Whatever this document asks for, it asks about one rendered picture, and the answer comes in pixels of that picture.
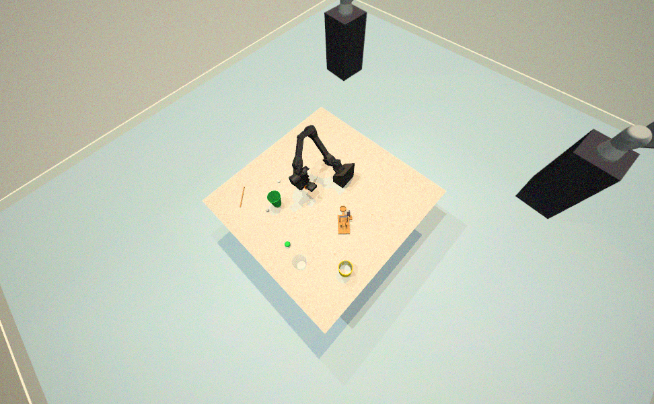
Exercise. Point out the yellow cup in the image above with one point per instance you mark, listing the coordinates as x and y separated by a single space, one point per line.
345 268

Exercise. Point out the green cup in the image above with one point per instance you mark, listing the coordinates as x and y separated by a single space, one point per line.
274 198

